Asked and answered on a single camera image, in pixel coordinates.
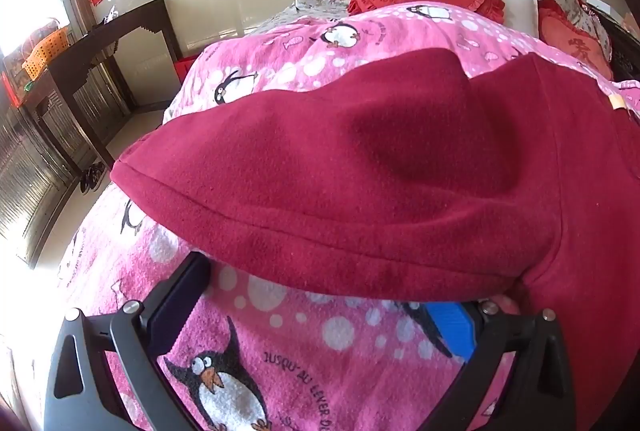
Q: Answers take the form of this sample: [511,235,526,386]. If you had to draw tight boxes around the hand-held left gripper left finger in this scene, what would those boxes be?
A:
[44,252,211,431]

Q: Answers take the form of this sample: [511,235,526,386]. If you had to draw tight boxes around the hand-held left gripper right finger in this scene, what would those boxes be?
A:
[425,301,576,431]

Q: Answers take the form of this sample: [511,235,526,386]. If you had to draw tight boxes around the dark red fleece garment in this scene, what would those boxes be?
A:
[110,46,640,412]

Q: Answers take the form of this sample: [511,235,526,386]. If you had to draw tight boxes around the pink penguin print blanket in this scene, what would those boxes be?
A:
[55,4,640,431]

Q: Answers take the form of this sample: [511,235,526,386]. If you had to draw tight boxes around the pair of dark shoes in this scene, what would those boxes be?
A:
[79,162,108,196]

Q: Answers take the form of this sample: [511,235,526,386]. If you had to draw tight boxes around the dark lattice panel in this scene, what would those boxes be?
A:
[0,56,136,269]

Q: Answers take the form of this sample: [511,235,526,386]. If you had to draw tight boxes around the red box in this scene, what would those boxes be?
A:
[172,56,198,84]

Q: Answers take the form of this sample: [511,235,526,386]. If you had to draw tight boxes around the dark wooden table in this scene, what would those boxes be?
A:
[22,0,183,172]

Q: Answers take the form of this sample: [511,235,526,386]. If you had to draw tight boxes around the orange plastic basket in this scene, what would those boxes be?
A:
[22,27,70,79]

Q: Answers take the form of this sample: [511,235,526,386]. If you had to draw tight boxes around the floral bed sheet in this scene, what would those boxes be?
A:
[245,4,351,39]

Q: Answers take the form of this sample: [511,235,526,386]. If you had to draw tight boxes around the small red heart cushion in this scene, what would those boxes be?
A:
[537,0,615,79]

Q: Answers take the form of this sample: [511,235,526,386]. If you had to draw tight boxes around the dark carved wooden headboard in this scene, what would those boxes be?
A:
[585,0,640,82]

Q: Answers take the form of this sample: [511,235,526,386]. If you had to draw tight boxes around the white pillow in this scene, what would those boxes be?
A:
[485,0,540,37]

